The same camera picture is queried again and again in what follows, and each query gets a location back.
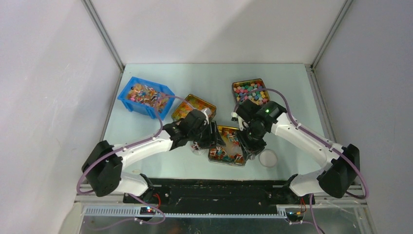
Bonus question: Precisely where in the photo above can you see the gold tin pastel candies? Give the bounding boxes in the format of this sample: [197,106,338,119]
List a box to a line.
[231,78,270,105]

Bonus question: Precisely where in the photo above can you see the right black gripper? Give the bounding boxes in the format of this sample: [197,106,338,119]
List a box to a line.
[235,125,267,161]

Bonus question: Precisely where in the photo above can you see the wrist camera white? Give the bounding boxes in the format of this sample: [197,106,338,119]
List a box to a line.
[201,108,213,121]
[231,112,245,131]

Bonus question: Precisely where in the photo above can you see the clear plastic scoop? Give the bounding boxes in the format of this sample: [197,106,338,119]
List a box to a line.
[225,144,243,160]

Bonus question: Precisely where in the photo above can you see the clear plastic jar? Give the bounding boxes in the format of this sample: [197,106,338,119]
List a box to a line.
[190,141,208,155]

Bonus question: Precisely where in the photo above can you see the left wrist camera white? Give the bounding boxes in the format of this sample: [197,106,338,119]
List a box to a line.
[201,108,213,121]

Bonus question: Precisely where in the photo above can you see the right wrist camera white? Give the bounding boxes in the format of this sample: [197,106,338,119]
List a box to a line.
[231,112,245,131]

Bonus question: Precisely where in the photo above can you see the gold tin with lollipops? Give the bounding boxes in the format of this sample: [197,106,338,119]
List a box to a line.
[208,125,246,167]

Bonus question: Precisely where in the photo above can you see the gold tin orange gummies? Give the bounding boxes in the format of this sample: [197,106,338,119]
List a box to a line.
[171,94,217,121]

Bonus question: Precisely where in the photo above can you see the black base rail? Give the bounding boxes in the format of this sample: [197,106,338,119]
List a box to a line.
[141,178,315,215]

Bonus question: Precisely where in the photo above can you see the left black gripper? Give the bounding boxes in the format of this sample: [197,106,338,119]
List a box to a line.
[188,120,226,150]

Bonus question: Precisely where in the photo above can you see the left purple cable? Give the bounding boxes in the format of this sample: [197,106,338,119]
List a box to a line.
[75,94,194,196]

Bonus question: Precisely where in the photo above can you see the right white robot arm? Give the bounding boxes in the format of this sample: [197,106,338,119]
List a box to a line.
[231,99,360,204]

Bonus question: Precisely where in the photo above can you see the white jar lid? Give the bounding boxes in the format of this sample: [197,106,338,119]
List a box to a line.
[259,149,278,168]

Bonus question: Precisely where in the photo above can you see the blue plastic candy bin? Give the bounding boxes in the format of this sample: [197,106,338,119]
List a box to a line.
[117,77,175,120]

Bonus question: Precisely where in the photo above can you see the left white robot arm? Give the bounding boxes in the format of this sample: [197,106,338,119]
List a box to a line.
[79,108,222,203]

